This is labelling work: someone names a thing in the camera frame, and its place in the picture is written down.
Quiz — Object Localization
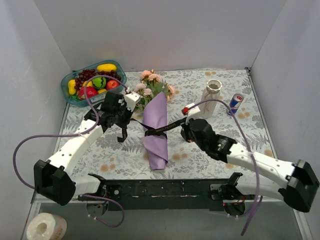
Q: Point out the black gold-lettered ribbon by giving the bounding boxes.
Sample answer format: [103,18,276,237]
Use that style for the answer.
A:
[130,117,186,139]

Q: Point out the purple wrapping paper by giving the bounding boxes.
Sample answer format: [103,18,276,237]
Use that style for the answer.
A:
[141,91,169,172]

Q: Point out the pink flower bunch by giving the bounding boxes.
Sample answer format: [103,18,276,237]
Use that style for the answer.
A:
[133,69,176,112]

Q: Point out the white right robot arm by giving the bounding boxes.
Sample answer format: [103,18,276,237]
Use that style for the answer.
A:
[181,118,320,213]

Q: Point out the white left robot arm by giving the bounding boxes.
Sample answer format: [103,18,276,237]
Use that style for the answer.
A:
[33,92,141,206]

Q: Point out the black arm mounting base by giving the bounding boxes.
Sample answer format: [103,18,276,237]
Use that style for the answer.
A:
[78,172,254,211]

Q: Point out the white ribbed ceramic vase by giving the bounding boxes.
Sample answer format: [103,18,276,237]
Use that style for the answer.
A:
[198,79,222,119]

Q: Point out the red toy apple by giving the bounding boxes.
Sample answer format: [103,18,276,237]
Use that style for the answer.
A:
[106,80,120,91]

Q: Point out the pink toy dragon fruit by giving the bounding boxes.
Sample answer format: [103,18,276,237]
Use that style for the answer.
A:
[77,86,98,100]

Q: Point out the green toy watermelon ball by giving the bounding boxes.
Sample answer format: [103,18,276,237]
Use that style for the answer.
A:
[91,77,107,90]

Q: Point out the teal plastic fruit basket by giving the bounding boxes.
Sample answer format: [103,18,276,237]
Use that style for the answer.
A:
[61,60,127,108]

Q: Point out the small yellow toy fruit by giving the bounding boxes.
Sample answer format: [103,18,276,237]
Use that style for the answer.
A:
[82,80,94,87]

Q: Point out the floral patterned table mat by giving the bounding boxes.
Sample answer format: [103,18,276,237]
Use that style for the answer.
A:
[71,69,275,180]

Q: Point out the yellow toy mango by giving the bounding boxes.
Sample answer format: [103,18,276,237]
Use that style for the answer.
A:
[96,63,117,72]

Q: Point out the dark red toy grapes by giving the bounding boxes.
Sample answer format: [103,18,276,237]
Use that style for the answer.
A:
[75,69,122,91]

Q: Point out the blue silver energy drink can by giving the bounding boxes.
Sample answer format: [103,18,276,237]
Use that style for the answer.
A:
[227,93,244,115]

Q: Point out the white tissue paper roll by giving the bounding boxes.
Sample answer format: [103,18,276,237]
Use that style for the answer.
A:
[26,212,67,240]

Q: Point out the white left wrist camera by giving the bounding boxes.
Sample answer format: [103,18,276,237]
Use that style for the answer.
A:
[124,92,141,112]

